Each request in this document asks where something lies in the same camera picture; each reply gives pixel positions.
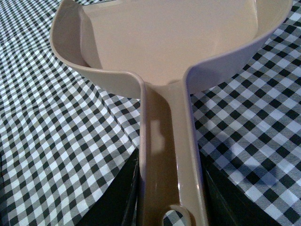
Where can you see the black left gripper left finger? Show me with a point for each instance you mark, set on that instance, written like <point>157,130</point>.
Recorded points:
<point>117,205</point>

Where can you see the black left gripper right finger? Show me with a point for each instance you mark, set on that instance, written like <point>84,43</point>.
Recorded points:
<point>228,206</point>

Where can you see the white plastic dustpan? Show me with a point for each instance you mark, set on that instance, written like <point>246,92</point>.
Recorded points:
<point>161,52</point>

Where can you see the black white checkered bedsheet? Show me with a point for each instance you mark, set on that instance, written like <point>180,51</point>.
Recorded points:
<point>63,140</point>

